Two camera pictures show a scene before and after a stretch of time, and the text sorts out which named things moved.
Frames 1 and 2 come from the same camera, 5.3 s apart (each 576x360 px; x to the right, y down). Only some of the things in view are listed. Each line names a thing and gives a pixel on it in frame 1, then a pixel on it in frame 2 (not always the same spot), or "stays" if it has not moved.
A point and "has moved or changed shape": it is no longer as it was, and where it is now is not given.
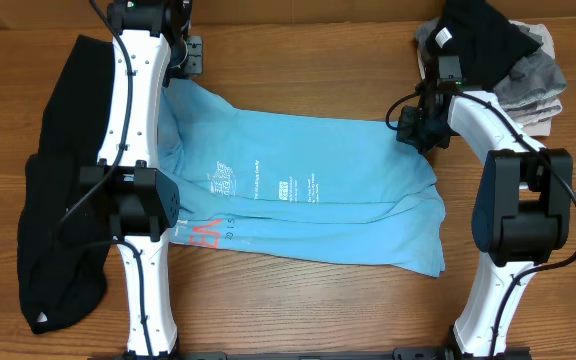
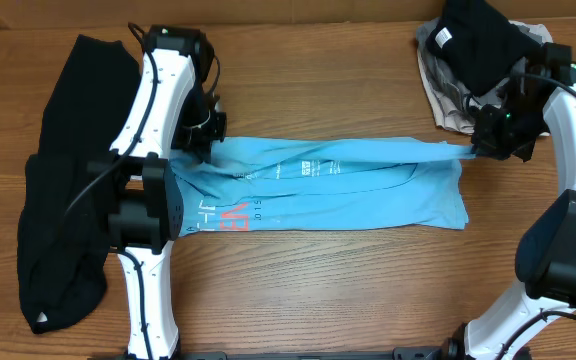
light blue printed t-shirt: (276, 177) has moved or changed shape
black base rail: (398, 354) stays
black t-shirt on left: (64, 228) stays
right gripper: (405, 132) to (485, 143)
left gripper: (194, 62) to (203, 141)
